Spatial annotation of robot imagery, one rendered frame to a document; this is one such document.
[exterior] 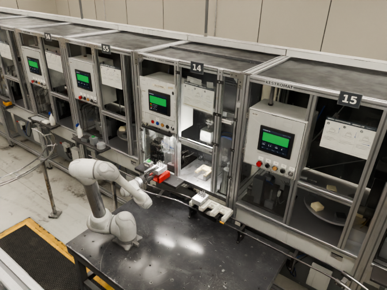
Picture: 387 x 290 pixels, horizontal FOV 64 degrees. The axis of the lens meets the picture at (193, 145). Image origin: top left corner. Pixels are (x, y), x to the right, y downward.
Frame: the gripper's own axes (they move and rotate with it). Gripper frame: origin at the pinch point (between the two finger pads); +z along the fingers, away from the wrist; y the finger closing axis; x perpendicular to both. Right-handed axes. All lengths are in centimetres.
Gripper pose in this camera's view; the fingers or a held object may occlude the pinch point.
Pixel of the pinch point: (155, 170)
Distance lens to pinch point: 288.8
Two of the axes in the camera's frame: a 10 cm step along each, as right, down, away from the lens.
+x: -8.1, -2.9, 5.1
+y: 0.1, -8.7, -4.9
